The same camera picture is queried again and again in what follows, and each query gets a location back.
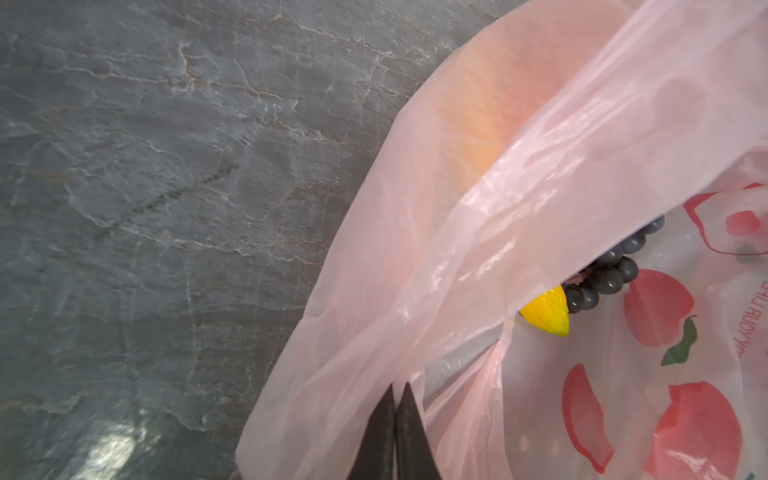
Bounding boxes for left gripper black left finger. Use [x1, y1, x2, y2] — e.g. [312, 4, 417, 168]
[347, 386, 396, 480]

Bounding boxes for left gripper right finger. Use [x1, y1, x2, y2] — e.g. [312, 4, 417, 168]
[395, 383, 442, 480]

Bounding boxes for pink plastic bag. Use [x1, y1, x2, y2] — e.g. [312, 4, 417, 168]
[236, 1, 767, 479]

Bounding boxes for orange fake fruit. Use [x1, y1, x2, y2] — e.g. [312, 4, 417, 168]
[448, 37, 582, 188]

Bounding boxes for yellow fake banana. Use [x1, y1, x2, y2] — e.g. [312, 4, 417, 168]
[520, 285, 570, 337]

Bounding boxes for dark fake grape bunch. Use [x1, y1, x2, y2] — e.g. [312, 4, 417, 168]
[562, 216, 665, 314]

